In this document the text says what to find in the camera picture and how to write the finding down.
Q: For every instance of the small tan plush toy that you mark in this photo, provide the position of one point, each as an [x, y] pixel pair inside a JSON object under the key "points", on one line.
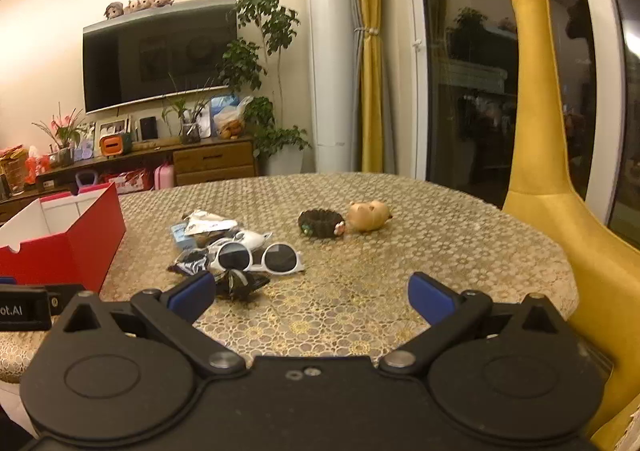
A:
{"points": [[137, 5]]}

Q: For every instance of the tan animal figurine toy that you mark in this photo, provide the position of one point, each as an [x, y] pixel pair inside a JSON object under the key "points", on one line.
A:
{"points": [[367, 216]]}

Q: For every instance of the light blue sachet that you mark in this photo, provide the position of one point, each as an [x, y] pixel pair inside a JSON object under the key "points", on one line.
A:
{"points": [[181, 236]]}

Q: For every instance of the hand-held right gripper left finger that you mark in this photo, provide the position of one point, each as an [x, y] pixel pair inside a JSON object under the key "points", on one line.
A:
{"points": [[192, 296]]}

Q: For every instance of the red gift box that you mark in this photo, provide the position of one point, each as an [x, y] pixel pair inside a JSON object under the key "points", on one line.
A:
{"points": [[130, 181]]}

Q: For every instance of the orange retro radio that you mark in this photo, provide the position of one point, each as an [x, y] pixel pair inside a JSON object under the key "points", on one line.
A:
{"points": [[115, 143]]}

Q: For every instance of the potted pink flower plant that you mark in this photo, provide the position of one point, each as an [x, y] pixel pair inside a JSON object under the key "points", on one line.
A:
{"points": [[65, 131]]}

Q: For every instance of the purple kettlebell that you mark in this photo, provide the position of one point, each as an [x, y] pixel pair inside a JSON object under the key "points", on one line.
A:
{"points": [[86, 173]]}

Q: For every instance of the tall green houseplant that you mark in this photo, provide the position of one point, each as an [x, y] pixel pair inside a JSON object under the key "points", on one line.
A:
{"points": [[260, 6]]}

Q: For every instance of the blue package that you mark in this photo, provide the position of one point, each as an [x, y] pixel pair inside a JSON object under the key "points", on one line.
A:
{"points": [[220, 103]]}

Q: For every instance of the white sunglasses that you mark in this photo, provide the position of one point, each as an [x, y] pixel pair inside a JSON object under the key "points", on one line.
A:
{"points": [[235, 256]]}

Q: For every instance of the white photo frame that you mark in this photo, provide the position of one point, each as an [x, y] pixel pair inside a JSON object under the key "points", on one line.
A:
{"points": [[112, 125]]}

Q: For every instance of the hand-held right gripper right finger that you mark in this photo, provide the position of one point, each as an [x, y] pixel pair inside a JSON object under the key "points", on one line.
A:
{"points": [[430, 298]]}

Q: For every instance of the pastel picture card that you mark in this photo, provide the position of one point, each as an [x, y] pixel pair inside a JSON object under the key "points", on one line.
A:
{"points": [[85, 146]]}

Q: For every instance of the yellow giraffe stool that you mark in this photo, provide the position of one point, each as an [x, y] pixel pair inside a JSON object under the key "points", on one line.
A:
{"points": [[535, 131]]}

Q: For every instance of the small grey plush toy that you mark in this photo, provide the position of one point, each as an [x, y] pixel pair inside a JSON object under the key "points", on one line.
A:
{"points": [[114, 11]]}

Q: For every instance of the white plant pot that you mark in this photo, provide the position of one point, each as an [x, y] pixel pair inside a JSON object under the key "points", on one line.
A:
{"points": [[282, 161]]}

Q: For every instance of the plastic bag of fruit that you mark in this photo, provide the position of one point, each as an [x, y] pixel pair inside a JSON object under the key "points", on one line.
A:
{"points": [[231, 123]]}

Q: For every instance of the black snack packet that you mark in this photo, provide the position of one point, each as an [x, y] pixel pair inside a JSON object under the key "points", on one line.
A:
{"points": [[192, 261]]}

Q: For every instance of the orange snack bag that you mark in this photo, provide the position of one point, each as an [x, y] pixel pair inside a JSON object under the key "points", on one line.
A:
{"points": [[37, 170]]}

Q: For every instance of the pink case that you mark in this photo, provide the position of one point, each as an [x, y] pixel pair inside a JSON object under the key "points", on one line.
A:
{"points": [[165, 177]]}

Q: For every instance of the wall-mounted television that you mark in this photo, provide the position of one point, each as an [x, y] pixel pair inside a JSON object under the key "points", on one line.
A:
{"points": [[160, 56]]}

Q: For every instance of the yellow curtain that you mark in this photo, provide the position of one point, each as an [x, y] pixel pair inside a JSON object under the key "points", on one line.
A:
{"points": [[370, 81]]}

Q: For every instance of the basket of packets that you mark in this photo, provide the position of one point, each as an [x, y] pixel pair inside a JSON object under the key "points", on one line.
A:
{"points": [[12, 166]]}

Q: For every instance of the white standing air conditioner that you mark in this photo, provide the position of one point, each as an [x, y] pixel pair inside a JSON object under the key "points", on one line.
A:
{"points": [[332, 81]]}

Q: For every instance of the silver foil packet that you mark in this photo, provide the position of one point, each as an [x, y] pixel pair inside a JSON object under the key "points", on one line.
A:
{"points": [[207, 221]]}

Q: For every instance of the wooden television cabinet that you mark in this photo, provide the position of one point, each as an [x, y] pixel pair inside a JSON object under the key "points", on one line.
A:
{"points": [[215, 161]]}

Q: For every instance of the small white plush toy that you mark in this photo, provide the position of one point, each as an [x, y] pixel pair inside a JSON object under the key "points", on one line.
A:
{"points": [[252, 238]]}

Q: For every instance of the black bow hair clip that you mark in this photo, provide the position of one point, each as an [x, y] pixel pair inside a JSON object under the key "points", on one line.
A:
{"points": [[240, 283]]}

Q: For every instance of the glass sliding door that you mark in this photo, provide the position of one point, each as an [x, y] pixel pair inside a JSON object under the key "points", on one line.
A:
{"points": [[470, 106]]}

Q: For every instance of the white cardboard box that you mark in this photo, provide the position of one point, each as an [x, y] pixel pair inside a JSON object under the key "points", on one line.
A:
{"points": [[85, 241]]}

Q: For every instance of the glass vase with bamboo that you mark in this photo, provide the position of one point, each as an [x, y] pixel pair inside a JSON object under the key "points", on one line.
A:
{"points": [[190, 131]]}

